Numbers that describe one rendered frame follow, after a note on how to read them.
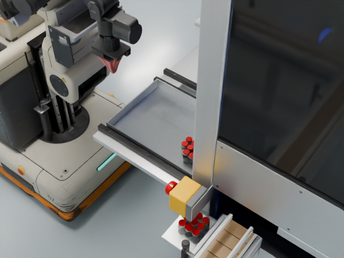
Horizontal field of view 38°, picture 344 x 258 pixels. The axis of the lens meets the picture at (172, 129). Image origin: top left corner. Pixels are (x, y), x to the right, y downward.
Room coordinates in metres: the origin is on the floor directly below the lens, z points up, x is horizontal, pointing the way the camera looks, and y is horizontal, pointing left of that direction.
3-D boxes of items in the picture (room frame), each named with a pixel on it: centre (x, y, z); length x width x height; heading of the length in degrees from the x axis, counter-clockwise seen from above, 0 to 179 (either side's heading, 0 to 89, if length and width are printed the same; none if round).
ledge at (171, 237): (0.69, -0.06, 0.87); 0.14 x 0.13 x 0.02; 52
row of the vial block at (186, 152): (1.00, -0.09, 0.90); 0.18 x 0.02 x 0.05; 142
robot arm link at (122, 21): (1.10, 0.14, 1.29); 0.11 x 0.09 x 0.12; 56
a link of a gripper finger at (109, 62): (1.13, 0.18, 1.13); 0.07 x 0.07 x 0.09; 52
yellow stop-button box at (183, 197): (0.73, -0.04, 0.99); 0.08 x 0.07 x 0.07; 52
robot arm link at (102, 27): (1.12, 0.17, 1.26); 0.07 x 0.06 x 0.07; 56
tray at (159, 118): (1.07, 0.00, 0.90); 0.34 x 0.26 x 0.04; 52
